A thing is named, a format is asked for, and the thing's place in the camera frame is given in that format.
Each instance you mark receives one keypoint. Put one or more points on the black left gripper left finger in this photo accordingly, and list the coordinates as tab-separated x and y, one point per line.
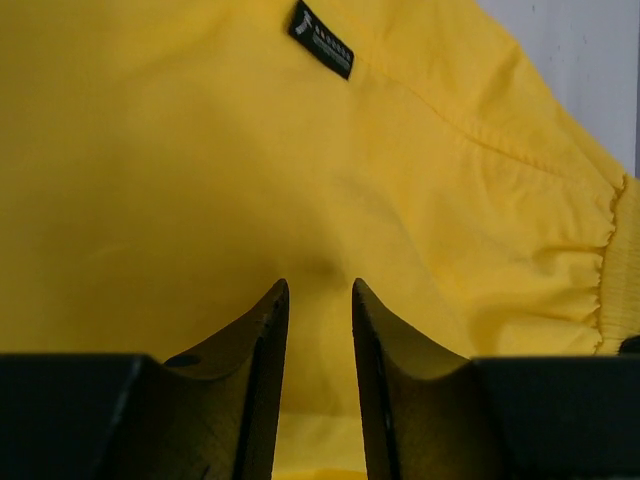
210	412

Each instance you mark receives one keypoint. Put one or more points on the yellow shorts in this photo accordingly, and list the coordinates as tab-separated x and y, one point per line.
163	163

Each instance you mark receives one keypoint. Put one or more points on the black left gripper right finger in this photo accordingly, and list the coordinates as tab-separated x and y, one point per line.
429	413

